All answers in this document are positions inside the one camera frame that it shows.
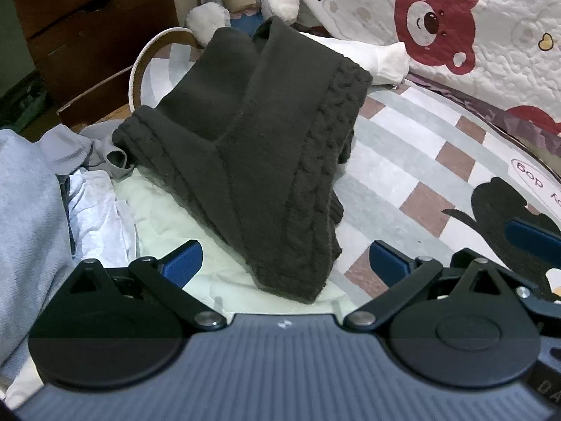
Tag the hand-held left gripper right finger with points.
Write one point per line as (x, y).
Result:
(388, 261)

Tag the pale green cloth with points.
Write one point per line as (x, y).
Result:
(166, 210)

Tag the pale blue white cloth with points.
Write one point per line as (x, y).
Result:
(101, 219)

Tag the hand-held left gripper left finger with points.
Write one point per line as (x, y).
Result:
(184, 259)

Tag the dark grey knit sweater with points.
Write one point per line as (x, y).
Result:
(263, 140)

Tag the light blue sweatshirt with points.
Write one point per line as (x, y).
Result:
(30, 228)

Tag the dark wooden dresser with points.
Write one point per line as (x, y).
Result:
(87, 17)

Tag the white bear print quilt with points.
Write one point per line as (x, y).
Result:
(504, 30)

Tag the grey garment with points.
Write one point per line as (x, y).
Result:
(65, 149)

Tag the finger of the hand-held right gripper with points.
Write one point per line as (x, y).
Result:
(532, 239)

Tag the grey plush rabbit toy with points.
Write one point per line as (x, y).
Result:
(210, 17)

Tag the wooden bed frame white edge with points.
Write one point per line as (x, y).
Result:
(138, 65)

